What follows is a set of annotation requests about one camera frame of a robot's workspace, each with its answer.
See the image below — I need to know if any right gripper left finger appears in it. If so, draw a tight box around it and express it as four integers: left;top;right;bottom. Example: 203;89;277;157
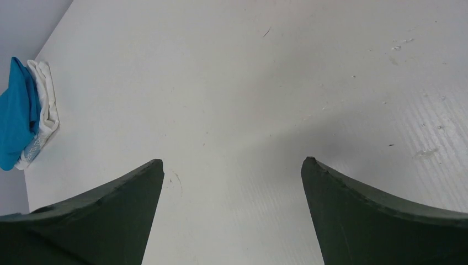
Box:
1;159;164;264

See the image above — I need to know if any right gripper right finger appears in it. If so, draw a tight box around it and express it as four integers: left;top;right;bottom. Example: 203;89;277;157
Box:
301;157;467;264

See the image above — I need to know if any folded white t shirt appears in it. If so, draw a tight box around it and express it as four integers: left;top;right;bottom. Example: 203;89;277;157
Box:
15;60;60;170

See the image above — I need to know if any folded blue t shirt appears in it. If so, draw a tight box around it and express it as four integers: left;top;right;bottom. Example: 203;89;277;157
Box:
1;57;41;171

